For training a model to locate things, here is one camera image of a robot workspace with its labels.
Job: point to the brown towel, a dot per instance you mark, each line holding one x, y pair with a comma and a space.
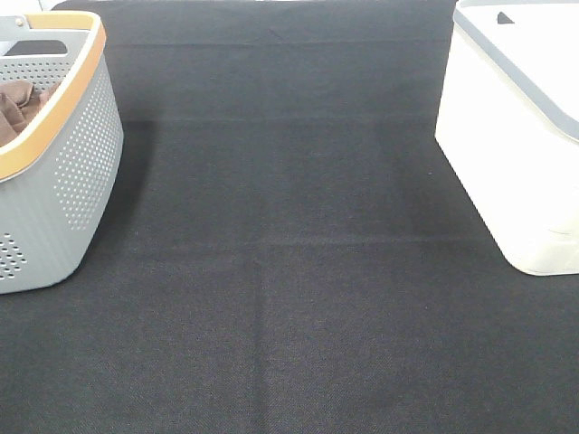
20, 103

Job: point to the grey perforated laundry basket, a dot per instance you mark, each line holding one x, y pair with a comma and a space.
57, 175

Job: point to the white storage bin grey rim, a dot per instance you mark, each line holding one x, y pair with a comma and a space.
508, 125

